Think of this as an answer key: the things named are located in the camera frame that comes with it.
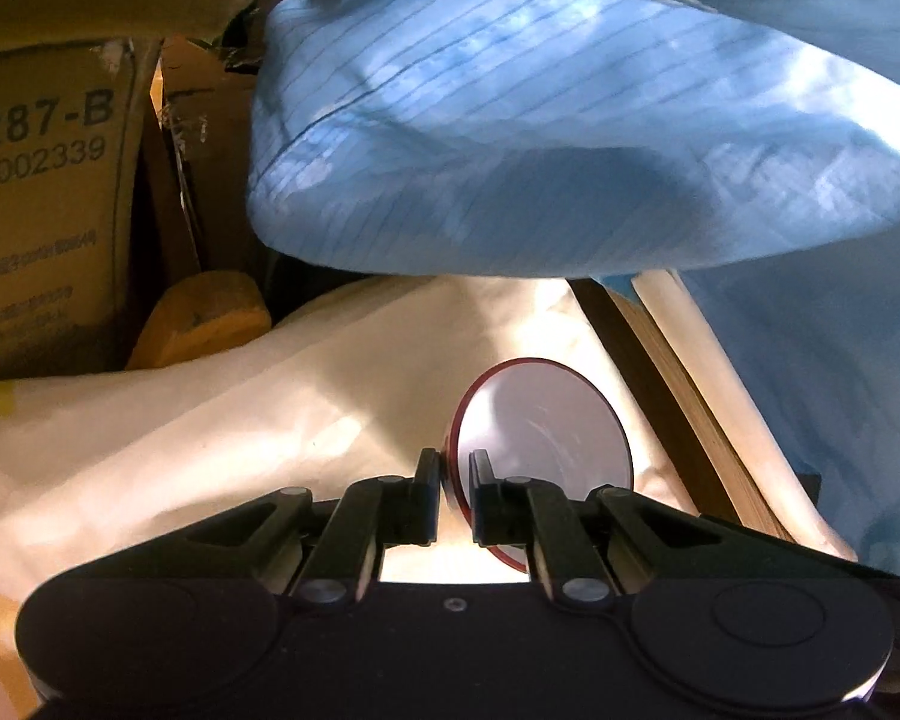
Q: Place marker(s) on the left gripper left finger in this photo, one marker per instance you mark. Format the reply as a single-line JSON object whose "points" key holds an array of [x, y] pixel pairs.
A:
{"points": [[347, 538]]}

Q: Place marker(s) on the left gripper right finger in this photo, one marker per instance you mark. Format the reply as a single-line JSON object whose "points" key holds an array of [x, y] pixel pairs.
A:
{"points": [[537, 515]]}

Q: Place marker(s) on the white red-rimmed bowl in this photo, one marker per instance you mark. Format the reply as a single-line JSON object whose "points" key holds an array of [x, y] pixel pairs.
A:
{"points": [[537, 418]]}

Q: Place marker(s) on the cream paper table cover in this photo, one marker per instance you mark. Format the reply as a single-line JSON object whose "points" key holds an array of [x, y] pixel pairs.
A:
{"points": [[354, 385]]}

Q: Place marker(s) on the wooden shelf ledge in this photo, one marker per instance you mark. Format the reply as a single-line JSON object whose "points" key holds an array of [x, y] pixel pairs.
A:
{"points": [[717, 482]]}

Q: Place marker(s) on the orange wooden knob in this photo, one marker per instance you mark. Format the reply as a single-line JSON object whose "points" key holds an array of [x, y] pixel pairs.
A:
{"points": [[201, 316]]}

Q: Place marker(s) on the white foam stick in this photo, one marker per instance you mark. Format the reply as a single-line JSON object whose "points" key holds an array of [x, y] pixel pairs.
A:
{"points": [[677, 315]]}

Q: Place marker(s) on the blue garment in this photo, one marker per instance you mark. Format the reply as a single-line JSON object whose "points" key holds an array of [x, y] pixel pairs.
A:
{"points": [[752, 146]]}

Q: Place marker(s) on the Vinda cardboard box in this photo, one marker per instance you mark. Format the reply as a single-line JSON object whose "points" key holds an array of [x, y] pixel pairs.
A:
{"points": [[71, 119]]}

